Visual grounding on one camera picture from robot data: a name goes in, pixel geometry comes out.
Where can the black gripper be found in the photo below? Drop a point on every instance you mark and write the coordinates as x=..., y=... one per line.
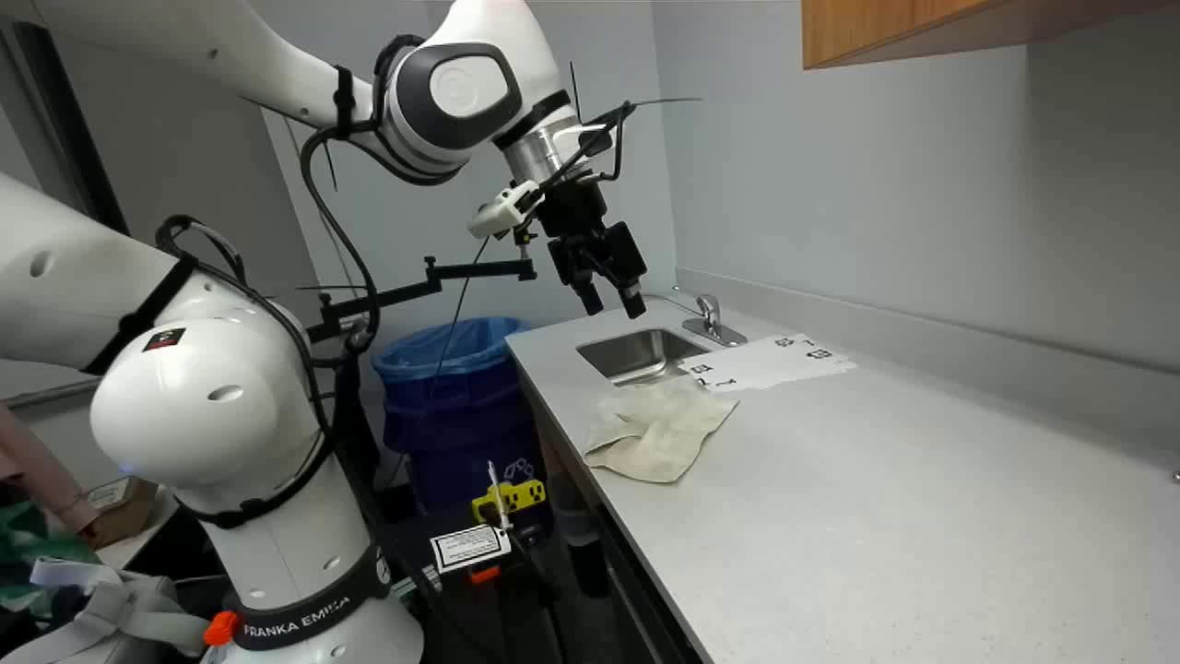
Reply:
x=590, y=241

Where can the stained white towel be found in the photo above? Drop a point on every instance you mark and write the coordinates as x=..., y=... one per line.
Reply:
x=665, y=430

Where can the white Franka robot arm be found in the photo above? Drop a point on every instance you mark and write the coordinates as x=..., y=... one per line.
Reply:
x=209, y=406

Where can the dark counter base cabinet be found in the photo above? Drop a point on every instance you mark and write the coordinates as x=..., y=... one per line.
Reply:
x=627, y=604

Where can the steel sink basin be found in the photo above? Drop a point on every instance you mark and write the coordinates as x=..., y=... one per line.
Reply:
x=638, y=350

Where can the chrome faucet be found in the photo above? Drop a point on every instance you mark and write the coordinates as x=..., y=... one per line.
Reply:
x=708, y=322

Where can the white printed paper sheets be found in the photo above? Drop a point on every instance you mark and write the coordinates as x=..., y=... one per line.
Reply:
x=774, y=361

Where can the blue trash bin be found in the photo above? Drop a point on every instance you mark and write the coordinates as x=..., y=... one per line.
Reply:
x=446, y=412

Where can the yellow black clamp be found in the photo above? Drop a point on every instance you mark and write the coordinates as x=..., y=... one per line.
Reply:
x=509, y=503

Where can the white label tag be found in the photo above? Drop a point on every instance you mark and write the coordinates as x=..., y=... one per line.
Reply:
x=470, y=547

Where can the orange round button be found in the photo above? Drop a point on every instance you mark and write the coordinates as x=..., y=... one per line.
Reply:
x=220, y=627

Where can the brown cardboard box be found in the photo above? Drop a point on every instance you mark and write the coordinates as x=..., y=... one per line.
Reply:
x=122, y=509

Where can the person in pink top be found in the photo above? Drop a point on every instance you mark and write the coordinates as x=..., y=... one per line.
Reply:
x=39, y=465

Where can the green plaid fabric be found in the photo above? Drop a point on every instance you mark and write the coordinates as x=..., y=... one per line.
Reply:
x=39, y=556

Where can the wooden wall cabinet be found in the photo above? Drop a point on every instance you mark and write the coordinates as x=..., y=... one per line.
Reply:
x=936, y=24

